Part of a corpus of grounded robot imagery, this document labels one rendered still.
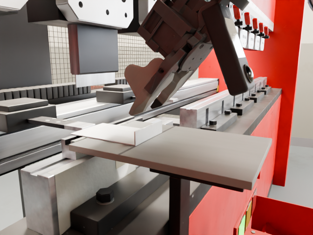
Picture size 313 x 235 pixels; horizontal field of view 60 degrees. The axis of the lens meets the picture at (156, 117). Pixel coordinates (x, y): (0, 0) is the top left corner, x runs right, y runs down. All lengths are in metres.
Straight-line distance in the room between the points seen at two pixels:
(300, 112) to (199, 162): 3.60
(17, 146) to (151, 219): 0.35
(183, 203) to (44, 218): 0.21
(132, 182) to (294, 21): 2.20
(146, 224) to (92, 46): 0.29
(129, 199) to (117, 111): 0.49
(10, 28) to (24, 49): 0.08
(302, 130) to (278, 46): 1.71
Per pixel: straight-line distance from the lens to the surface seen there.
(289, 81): 2.53
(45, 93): 0.89
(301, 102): 3.90
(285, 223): 0.72
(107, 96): 0.88
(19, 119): 0.60
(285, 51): 2.52
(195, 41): 0.35
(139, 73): 0.38
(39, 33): 1.05
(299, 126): 3.96
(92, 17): 0.42
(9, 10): 0.34
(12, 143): 0.66
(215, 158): 0.36
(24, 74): 1.01
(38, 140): 0.70
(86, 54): 0.45
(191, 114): 0.87
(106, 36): 0.49
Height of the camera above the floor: 1.13
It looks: 12 degrees down
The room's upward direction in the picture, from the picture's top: straight up
